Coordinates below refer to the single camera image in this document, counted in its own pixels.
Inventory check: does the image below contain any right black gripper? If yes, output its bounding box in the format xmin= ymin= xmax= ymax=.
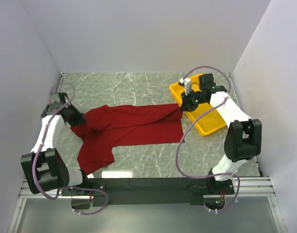
xmin=180 ymin=88 xmax=207 ymax=112

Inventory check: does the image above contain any red t shirt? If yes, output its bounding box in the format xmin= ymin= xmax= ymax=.
xmin=70 ymin=103 xmax=183 ymax=174

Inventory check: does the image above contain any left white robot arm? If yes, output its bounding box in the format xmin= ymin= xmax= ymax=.
xmin=20 ymin=93 xmax=90 ymax=195

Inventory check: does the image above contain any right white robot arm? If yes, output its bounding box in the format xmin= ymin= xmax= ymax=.
xmin=178 ymin=74 xmax=262 ymax=194

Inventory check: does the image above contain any black base crossbar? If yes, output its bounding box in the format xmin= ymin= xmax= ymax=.
xmin=60 ymin=177 xmax=235 ymax=207

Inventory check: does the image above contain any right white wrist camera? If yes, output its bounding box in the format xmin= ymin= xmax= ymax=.
xmin=178 ymin=78 xmax=192 ymax=96

